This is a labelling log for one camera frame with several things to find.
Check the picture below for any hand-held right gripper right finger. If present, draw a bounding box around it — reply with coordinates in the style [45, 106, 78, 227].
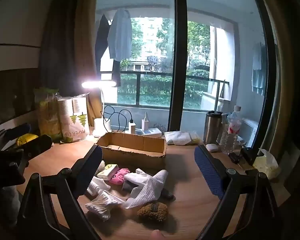
[194, 144, 283, 240]

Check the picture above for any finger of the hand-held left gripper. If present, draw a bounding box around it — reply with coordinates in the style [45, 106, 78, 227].
[0, 123, 32, 151]
[17, 134, 53, 166]

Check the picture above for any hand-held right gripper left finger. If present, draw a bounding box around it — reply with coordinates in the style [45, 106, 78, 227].
[17, 145, 103, 240]

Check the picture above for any white sock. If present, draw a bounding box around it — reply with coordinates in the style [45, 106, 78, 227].
[86, 160, 110, 197]

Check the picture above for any pink knitted cloth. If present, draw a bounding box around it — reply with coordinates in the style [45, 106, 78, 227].
[109, 168, 130, 185]

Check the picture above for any cotton swab pack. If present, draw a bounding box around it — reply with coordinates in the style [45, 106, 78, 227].
[85, 189, 125, 222]

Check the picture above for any cardboard box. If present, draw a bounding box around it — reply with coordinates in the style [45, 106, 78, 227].
[96, 132, 167, 169]

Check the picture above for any grey sock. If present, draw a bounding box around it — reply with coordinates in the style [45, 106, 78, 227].
[160, 189, 174, 200]

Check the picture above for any white textured towel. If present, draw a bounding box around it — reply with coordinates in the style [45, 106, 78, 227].
[121, 168, 169, 209]

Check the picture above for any brown fuzzy pouch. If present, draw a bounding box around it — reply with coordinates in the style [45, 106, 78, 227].
[137, 201, 168, 222]

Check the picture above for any person's right hand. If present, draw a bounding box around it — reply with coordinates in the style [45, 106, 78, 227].
[150, 229, 164, 240]

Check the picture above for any yellow packet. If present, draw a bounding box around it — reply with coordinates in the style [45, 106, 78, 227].
[16, 133, 38, 147]

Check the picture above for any green paper cup bag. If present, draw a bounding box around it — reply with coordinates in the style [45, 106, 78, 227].
[34, 87, 63, 140]

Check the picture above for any black key bunch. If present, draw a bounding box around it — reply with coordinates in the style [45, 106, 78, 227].
[229, 147, 256, 167]

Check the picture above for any white paper cup bag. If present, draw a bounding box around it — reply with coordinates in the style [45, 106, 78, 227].
[57, 94, 90, 143]

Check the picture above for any clear water bottle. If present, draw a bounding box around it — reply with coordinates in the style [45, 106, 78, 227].
[221, 105, 242, 155]

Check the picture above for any white folded cloth packet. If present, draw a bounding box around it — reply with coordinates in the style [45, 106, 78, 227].
[164, 131, 200, 145]

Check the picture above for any white desk lamp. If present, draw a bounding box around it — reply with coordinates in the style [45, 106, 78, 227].
[81, 79, 117, 138]

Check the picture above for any yellow tissue pack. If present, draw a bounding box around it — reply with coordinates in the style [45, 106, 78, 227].
[252, 149, 282, 179]

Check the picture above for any white power strip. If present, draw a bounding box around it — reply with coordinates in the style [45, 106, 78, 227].
[125, 127, 163, 138]

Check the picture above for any small white bottle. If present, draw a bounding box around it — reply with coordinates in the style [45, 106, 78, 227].
[141, 112, 150, 130]

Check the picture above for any dark curtain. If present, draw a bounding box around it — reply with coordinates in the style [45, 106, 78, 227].
[39, 0, 103, 128]

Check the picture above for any hanging blue towel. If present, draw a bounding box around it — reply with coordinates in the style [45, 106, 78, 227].
[251, 42, 268, 96]

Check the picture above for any black balcony railing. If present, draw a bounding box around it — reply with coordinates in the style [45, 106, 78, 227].
[100, 70, 230, 110]

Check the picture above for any hanging dark garment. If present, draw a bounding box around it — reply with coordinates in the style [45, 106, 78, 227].
[95, 14, 122, 87]

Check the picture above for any hanging light blue shirt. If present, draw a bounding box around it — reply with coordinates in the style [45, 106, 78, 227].
[107, 8, 133, 62]

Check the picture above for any black cable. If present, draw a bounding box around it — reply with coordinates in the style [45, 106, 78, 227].
[102, 106, 134, 132]

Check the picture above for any black sliding door frame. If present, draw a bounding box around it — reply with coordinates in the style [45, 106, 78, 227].
[170, 0, 188, 132]

